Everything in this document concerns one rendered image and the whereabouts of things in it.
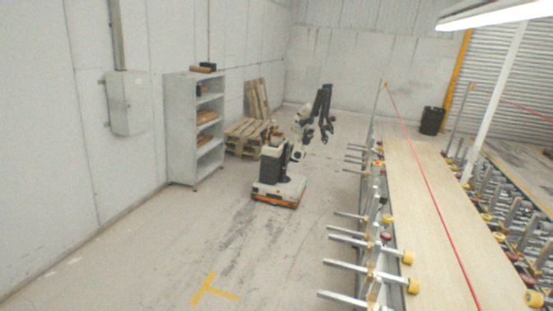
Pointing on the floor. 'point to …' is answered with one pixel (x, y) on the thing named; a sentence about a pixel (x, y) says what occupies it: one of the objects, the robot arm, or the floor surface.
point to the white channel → (499, 76)
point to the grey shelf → (175, 168)
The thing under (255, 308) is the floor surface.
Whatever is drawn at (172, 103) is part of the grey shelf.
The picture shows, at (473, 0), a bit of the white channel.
